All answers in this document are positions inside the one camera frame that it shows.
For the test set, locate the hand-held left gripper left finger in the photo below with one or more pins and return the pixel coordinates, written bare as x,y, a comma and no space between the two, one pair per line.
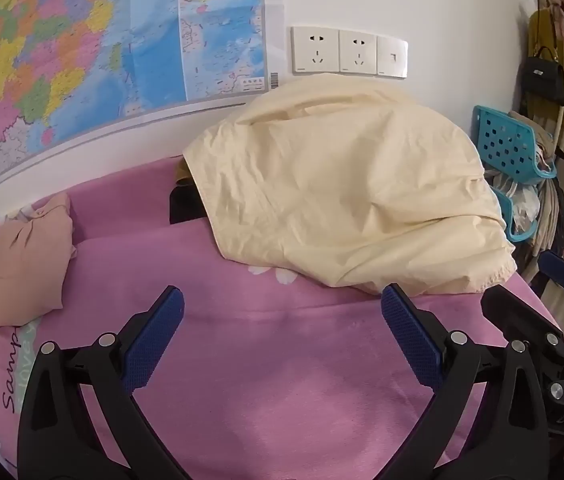
154,345

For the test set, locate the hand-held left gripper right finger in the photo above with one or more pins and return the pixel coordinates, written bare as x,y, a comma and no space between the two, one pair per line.
409,340

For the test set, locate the cream jacket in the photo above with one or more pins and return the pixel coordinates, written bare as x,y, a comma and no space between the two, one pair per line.
341,175

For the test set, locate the blue plastic basket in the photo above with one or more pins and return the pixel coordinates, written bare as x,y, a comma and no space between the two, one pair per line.
504,145
507,220

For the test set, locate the pink floral bed sheet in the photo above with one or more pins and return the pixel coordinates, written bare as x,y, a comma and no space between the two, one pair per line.
272,360

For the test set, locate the peach garment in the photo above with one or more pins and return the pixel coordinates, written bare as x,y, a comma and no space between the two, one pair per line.
17,270

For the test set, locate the olive garment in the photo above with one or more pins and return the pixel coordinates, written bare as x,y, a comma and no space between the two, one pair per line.
183,172

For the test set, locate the black handbag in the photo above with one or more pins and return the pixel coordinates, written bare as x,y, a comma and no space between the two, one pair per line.
544,77

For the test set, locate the white wall socket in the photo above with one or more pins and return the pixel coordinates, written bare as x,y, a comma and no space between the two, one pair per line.
314,50
357,52

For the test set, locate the colourful wall map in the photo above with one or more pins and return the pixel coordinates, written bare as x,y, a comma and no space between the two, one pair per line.
87,35

